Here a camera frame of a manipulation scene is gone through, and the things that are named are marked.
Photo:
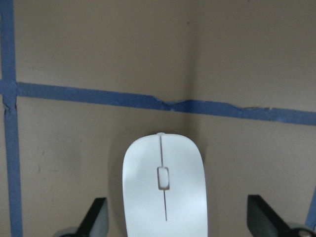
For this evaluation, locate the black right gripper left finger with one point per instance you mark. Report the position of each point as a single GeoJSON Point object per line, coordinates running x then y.
{"type": "Point", "coordinates": [96, 221]}

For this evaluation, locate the white computer mouse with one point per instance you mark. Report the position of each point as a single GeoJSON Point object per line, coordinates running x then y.
{"type": "Point", "coordinates": [164, 190]}

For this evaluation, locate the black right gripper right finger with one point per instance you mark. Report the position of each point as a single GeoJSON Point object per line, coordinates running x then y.
{"type": "Point", "coordinates": [262, 220]}

